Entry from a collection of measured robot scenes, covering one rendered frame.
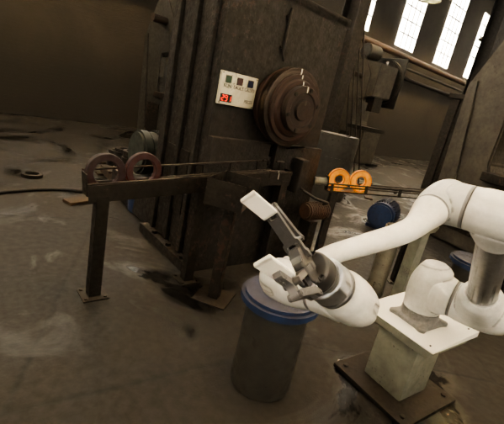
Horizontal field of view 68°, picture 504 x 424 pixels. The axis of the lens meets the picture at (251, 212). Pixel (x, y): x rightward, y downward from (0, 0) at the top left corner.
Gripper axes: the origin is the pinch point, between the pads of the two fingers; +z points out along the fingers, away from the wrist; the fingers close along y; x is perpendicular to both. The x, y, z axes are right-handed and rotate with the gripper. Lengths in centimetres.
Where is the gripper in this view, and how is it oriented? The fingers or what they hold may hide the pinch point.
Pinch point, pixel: (257, 229)
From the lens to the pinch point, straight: 59.5
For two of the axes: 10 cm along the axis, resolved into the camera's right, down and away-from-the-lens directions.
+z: -6.0, -4.8, -6.4
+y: -1.6, -7.1, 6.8
